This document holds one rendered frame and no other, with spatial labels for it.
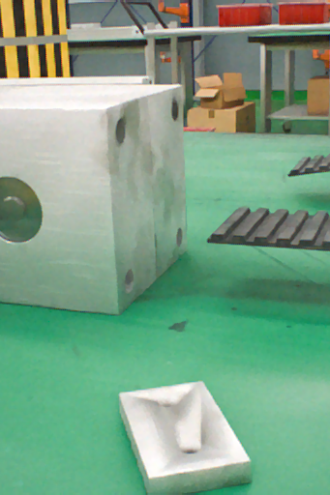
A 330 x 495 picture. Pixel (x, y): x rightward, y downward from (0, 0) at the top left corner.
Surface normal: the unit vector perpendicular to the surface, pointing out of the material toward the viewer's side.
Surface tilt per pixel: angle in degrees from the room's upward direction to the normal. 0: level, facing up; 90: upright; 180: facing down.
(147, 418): 0
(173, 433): 0
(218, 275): 0
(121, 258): 90
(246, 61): 90
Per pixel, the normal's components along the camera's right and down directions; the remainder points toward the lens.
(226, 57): -0.42, 0.29
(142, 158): 0.94, 0.07
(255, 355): -0.04, -0.95
